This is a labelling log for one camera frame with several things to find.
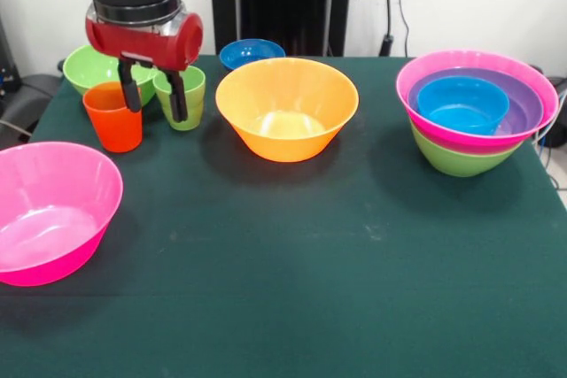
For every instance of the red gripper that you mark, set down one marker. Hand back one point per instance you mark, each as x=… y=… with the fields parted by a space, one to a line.
x=146 y=43

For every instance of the orange-red plastic cup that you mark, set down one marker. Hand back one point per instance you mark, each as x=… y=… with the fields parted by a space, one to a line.
x=117 y=130

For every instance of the translucent blue bowl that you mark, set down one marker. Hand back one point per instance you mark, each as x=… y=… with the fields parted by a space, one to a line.
x=460 y=105

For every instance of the pink plastic bowl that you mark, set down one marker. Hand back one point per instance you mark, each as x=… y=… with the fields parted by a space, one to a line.
x=53 y=201
x=465 y=59

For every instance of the purple plastic bowl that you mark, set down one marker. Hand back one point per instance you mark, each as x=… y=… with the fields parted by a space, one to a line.
x=525 y=105

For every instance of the green plastic cup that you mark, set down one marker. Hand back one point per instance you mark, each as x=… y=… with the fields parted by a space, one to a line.
x=195 y=103

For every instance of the green plastic bowl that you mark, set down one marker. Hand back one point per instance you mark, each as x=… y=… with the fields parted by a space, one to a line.
x=460 y=165
x=88 y=70

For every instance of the dark blue bowl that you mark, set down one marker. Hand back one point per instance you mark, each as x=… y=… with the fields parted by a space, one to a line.
x=248 y=52

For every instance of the orange plastic bowl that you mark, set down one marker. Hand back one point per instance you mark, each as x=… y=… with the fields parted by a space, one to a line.
x=288 y=94

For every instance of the black equipment box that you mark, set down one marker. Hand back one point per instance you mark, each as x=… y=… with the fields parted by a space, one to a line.
x=6 y=59

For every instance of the dark green tablecloth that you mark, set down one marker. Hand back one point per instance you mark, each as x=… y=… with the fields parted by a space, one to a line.
x=283 y=307

